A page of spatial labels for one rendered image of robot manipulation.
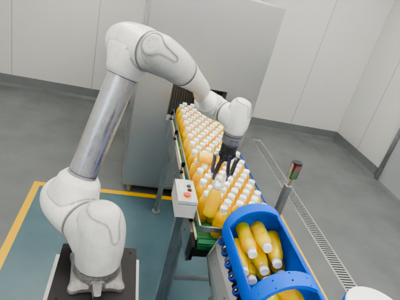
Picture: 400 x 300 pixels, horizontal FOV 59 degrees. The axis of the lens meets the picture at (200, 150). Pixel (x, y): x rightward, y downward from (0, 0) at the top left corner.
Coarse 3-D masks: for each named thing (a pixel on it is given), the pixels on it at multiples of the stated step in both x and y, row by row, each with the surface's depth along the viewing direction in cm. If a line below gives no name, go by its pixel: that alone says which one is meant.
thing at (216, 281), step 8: (208, 256) 177; (216, 256) 171; (208, 264) 180; (216, 264) 168; (208, 272) 184; (216, 272) 165; (216, 280) 162; (216, 288) 160; (224, 288) 154; (216, 296) 159; (224, 296) 152
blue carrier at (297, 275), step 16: (240, 208) 157; (256, 208) 155; (272, 208) 159; (224, 224) 160; (272, 224) 165; (224, 240) 158; (288, 240) 156; (288, 256) 156; (240, 272) 135; (272, 272) 157; (288, 272) 123; (304, 272) 141; (240, 288) 133; (256, 288) 123; (272, 288) 119; (288, 288) 118; (304, 288) 119
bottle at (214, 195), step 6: (210, 192) 170; (216, 192) 169; (210, 198) 170; (216, 198) 170; (210, 204) 171; (216, 204) 171; (204, 210) 175; (210, 210) 173; (216, 210) 174; (210, 216) 174
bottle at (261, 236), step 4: (252, 224) 161; (256, 224) 159; (260, 224) 159; (252, 228) 159; (256, 228) 157; (260, 228) 156; (264, 228) 157; (252, 232) 158; (256, 232) 155; (260, 232) 153; (264, 232) 153; (256, 236) 153; (260, 236) 151; (264, 236) 150; (268, 236) 151; (256, 240) 152; (260, 240) 149; (264, 240) 148; (268, 240) 149; (260, 244) 149
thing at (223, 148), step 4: (224, 144) 158; (220, 148) 161; (224, 148) 158; (228, 148) 158; (232, 148) 158; (236, 148) 159; (220, 152) 161; (224, 152) 161; (228, 152) 158; (232, 152) 159; (220, 156) 162; (228, 156) 162; (232, 156) 162; (224, 160) 163; (228, 160) 163
